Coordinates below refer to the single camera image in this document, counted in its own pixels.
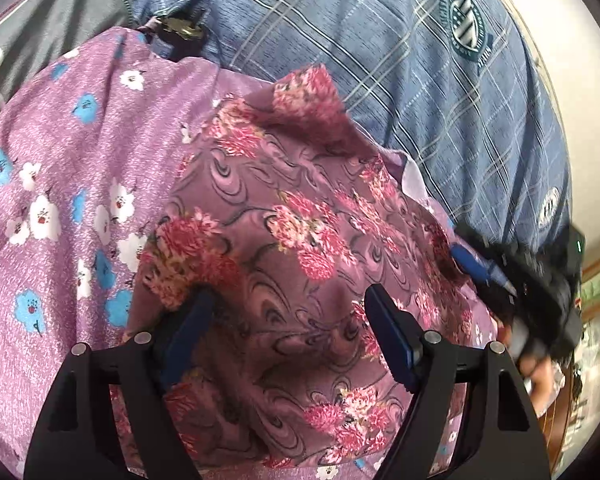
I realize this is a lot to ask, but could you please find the blue plaid pillow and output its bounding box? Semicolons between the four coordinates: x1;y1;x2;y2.
132;0;571;248

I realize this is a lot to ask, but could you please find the purple flowered cloth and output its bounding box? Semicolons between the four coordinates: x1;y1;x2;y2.
0;27;502;480

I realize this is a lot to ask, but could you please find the maroon floral patterned garment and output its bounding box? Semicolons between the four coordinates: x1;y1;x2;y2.
128;66;493;479

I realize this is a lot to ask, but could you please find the small black device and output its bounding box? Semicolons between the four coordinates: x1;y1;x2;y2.
140;11;208;62

